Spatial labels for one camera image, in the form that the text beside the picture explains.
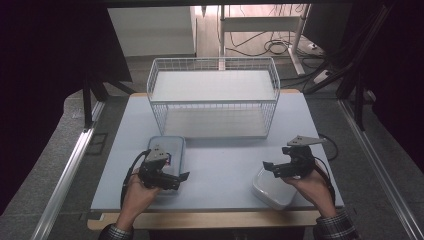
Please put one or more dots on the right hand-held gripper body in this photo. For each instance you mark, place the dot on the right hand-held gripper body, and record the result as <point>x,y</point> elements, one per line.
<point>301,160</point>

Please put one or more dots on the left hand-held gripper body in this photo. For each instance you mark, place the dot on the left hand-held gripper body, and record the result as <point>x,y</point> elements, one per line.
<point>154,173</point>

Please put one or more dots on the white plastic food container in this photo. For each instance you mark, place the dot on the white plastic food container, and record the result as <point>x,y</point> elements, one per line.
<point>271,192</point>

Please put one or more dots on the blue-lidded clear food container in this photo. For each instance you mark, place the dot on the blue-lidded clear food container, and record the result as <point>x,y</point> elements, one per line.
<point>174,146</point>

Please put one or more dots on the person's left hand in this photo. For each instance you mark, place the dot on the person's left hand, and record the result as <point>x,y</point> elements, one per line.
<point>137,198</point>

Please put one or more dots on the person's right hand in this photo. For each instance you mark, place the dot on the person's right hand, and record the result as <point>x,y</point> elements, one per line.
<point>313,191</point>

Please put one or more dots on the black metal stand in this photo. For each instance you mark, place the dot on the black metal stand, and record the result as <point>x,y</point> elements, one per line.
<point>358,106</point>
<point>87,103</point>

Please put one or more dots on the white power strip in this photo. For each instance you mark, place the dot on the white power strip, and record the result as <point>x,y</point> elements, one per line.
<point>322,76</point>

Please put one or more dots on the dark curtain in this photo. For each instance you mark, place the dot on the dark curtain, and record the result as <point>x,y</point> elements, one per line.
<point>40,83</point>
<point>403,83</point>

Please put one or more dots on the white cabinet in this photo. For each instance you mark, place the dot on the white cabinet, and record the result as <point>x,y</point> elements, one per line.
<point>153,30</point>

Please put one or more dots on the aluminium rail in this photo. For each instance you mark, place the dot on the aluminium rail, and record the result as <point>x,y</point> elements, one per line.
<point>66,170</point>
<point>380,166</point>

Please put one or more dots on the white metal desk frame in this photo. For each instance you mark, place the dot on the white metal desk frame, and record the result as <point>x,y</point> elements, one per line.
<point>260,24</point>

